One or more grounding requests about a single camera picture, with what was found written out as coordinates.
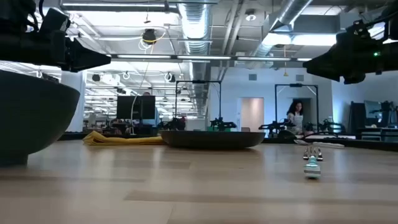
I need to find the dark grey plate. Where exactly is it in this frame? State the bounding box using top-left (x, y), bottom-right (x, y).
top-left (160, 130), bottom-right (266, 150)

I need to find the dark grey bowl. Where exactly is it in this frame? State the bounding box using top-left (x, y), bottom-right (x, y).
top-left (0, 69), bottom-right (81, 166)

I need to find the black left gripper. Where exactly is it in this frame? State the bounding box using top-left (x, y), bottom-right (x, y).
top-left (0, 29), bottom-right (112, 73)

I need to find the silver ceiling air duct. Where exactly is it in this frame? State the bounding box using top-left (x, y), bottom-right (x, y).
top-left (176, 0), bottom-right (216, 116)

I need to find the black metal station frame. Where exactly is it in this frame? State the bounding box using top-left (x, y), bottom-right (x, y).
top-left (174, 80), bottom-right (223, 129)
top-left (274, 83), bottom-right (320, 133)

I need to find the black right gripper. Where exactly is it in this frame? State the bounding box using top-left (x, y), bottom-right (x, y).
top-left (303, 20), bottom-right (386, 85)

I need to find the silver fork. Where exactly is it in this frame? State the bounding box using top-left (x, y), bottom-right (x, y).
top-left (302, 144), bottom-right (324, 180)

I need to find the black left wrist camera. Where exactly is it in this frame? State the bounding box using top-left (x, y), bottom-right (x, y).
top-left (37, 7), bottom-right (72, 35)

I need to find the dark desk with monitor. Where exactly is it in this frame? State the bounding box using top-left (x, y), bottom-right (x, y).
top-left (349, 99), bottom-right (398, 143)

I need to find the black round ceiling device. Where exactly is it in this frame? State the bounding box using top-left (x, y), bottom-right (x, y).
top-left (142, 28), bottom-right (158, 45)

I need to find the yellow cloth napkin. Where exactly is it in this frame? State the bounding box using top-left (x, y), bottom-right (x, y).
top-left (81, 130), bottom-right (165, 147)

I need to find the long ceiling light strip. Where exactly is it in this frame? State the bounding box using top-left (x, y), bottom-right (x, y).
top-left (107, 54), bottom-right (313, 63)

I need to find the black computer monitor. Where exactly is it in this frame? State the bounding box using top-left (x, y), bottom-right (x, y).
top-left (116, 95), bottom-right (156, 121)

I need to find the white round pillar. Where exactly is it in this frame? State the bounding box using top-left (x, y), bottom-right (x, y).
top-left (60, 70), bottom-right (86, 133)

